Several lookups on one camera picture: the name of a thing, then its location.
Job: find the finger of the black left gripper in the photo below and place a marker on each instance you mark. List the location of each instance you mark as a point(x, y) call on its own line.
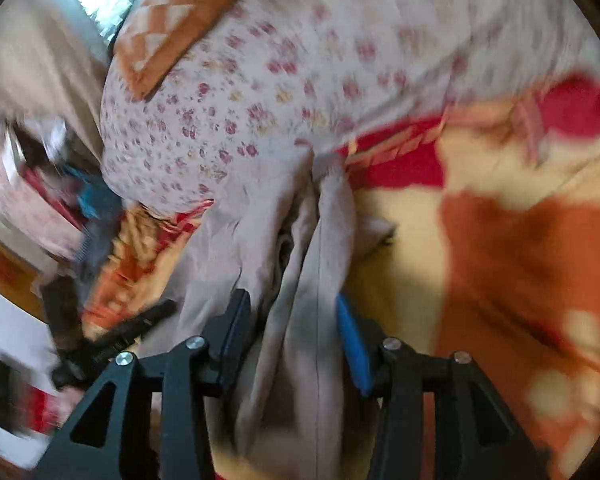
point(80, 367)

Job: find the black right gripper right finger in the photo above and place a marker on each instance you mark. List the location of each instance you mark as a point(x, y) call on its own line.
point(440, 418)

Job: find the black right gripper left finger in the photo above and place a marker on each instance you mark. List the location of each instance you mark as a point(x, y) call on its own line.
point(145, 418)

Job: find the beige zip jacket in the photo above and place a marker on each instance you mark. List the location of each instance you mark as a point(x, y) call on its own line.
point(285, 229)

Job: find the orange yellow red blanket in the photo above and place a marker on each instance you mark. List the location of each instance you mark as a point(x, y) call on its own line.
point(495, 250)

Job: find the floral white quilt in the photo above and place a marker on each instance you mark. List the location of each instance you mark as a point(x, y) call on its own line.
point(274, 72)

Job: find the orange checkered pillow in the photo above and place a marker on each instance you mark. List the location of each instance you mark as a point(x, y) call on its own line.
point(157, 33)

